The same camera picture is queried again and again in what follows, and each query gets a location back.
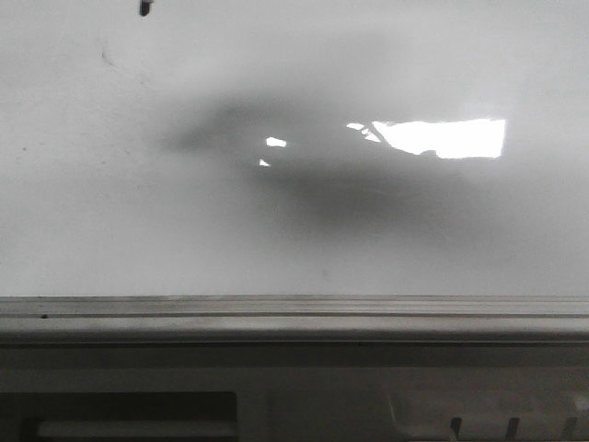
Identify grey equipment below whiteboard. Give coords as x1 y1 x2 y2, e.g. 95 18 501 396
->
1 344 588 441

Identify white whiteboard with aluminium frame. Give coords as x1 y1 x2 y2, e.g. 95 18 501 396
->
1 1 588 343

